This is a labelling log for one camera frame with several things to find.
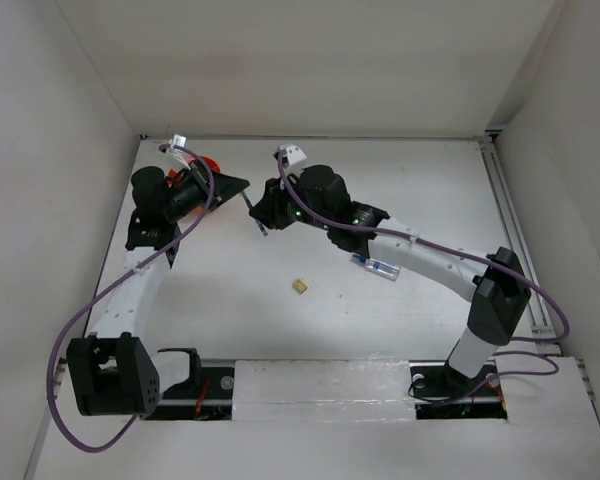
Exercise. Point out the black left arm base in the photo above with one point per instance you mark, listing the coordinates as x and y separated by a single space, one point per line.
192 388

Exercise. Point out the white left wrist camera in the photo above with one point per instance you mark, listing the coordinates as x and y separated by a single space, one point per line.
175 149

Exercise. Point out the aluminium side rail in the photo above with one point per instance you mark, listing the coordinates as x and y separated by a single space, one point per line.
540 320

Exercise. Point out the yellow rubber eraser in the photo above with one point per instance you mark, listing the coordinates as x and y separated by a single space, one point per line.
299 286

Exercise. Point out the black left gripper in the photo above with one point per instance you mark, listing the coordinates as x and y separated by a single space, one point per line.
225 188

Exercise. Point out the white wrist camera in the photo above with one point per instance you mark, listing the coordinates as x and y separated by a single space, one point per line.
175 149
290 155

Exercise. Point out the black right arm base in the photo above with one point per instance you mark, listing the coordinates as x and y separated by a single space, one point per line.
441 393

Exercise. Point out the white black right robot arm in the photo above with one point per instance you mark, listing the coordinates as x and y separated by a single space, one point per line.
497 298

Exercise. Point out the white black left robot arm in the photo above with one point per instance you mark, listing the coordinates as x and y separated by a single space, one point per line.
112 373

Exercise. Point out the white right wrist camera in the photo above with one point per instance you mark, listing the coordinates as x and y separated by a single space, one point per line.
290 155

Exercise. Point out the white foam block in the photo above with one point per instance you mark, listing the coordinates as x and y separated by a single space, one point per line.
325 391

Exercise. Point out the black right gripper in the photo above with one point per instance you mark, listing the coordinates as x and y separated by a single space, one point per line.
270 212

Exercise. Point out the clear blue-capped glue bottle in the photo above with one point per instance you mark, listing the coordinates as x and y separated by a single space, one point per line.
376 267

